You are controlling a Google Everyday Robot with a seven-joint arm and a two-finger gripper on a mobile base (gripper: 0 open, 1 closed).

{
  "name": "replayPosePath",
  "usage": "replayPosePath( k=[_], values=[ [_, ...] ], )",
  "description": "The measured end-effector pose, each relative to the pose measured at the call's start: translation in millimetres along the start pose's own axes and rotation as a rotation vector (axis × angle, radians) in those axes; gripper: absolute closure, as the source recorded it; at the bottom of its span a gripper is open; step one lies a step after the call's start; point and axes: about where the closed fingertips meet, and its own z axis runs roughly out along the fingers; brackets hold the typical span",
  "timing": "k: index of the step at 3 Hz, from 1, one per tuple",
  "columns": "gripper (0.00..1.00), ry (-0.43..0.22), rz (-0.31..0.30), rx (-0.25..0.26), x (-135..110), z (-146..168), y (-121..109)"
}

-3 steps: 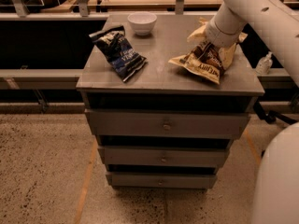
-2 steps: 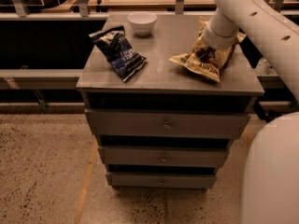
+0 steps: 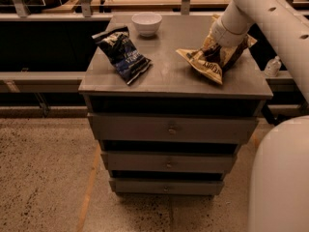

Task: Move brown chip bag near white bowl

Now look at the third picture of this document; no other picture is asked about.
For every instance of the white bowl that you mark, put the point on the white bowl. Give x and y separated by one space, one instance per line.
146 23

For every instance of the metal railing frame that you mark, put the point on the metal railing frame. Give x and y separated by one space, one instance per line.
87 4

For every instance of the grey drawer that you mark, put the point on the grey drawer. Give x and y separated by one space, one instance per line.
165 187
160 162
172 129

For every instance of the middle grey drawer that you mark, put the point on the middle grey drawer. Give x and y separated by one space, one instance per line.
160 162

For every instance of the bottom grey drawer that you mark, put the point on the bottom grey drawer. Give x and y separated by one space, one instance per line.
165 187

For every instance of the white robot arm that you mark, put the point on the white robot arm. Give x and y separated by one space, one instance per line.
279 186

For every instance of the brown chip bag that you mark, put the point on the brown chip bag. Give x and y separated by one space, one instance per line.
212 59

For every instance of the top grey drawer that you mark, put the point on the top grey drawer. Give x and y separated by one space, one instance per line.
172 129

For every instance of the grey drawer cabinet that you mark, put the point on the grey drawer cabinet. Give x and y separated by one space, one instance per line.
171 87

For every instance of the blue chip bag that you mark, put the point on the blue chip bag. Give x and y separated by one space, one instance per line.
122 53

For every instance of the small white bottle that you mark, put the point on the small white bottle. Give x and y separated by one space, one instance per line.
273 66

